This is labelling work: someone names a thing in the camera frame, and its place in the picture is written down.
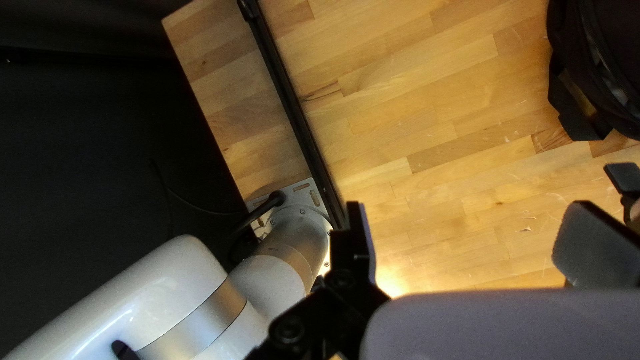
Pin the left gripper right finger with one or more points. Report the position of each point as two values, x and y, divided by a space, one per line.
595 245

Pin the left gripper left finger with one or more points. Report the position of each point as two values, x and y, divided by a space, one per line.
350 280

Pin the black backpack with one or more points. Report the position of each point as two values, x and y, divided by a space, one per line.
610 65

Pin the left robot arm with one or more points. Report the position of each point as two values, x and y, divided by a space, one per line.
165 305

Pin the silver mounting plate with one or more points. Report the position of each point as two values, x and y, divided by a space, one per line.
305 195

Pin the black frame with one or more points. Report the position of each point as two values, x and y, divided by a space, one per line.
295 115

